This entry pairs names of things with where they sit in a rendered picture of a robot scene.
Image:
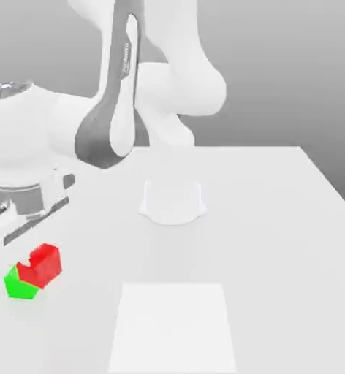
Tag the small green cube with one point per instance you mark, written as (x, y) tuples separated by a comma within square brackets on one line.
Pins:
[(19, 289)]

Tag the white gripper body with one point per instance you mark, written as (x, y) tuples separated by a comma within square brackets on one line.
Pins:
[(17, 242)]

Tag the small red cube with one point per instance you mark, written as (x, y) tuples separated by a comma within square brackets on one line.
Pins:
[(45, 267)]

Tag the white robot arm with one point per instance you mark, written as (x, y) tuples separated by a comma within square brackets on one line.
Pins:
[(178, 87)]

